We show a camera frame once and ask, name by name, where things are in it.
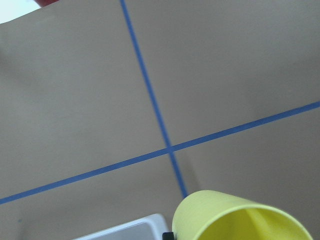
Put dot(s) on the yellow plastic cup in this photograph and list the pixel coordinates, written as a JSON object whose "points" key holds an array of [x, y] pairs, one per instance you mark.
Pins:
{"points": [[213, 215]]}

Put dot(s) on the translucent white storage box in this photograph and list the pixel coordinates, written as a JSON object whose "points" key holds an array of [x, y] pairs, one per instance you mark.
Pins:
{"points": [[150, 227]]}

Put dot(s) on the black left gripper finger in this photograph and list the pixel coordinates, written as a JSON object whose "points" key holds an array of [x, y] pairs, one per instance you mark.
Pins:
{"points": [[168, 236]]}

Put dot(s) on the red cylinder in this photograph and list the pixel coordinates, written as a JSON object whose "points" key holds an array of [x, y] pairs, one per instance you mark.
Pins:
{"points": [[44, 3]]}

